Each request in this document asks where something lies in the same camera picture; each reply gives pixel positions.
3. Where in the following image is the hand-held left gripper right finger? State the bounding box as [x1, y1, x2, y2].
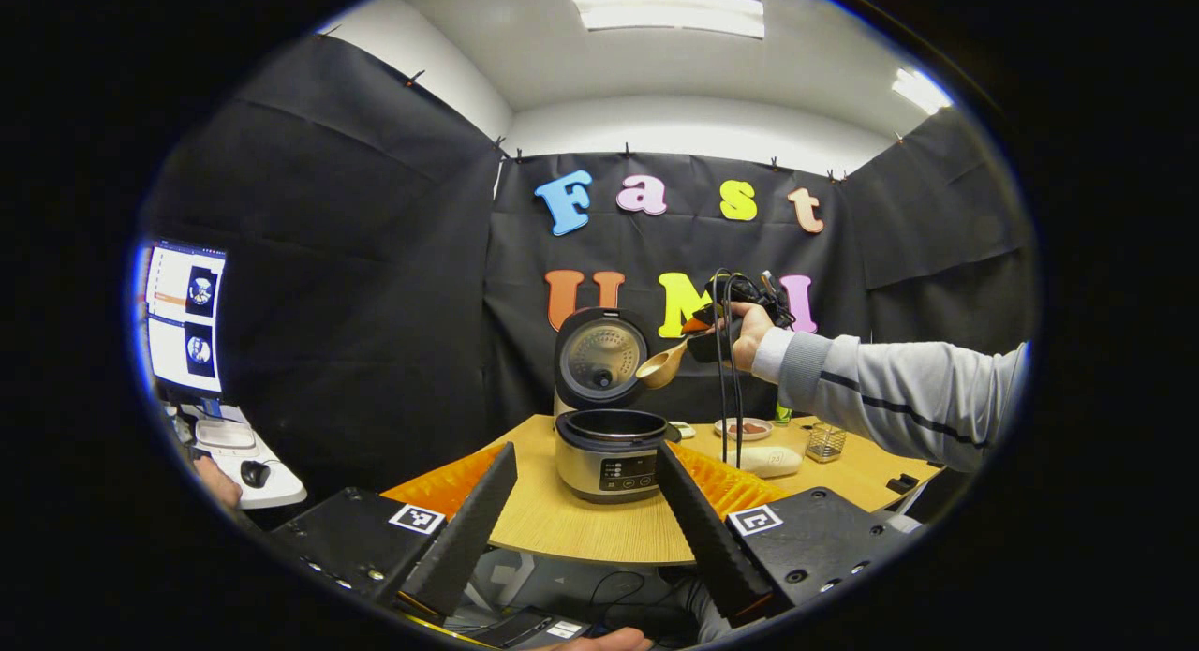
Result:
[654, 440, 924, 629]

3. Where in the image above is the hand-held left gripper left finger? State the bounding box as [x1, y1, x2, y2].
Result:
[267, 442, 519, 619]

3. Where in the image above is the wooden spoon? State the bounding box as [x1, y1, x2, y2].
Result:
[635, 340, 694, 391]

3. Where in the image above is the black silver rice cooker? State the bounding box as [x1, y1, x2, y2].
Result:
[553, 306, 682, 504]

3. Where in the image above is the clear glass chopstick holder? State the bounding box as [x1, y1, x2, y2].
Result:
[807, 422, 848, 464]

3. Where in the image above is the white side desk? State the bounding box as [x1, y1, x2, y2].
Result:
[178, 403, 308, 511]

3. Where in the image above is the small ceiling light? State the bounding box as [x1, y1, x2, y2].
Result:
[892, 67, 955, 116]

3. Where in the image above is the white keyboard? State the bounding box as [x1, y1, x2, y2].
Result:
[194, 417, 257, 451]

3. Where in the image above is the long ceiling light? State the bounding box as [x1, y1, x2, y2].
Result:
[567, 0, 765, 39]

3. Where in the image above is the computer monitor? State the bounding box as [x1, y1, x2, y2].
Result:
[141, 239, 229, 399]

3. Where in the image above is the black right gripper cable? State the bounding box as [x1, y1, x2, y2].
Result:
[714, 269, 746, 469]

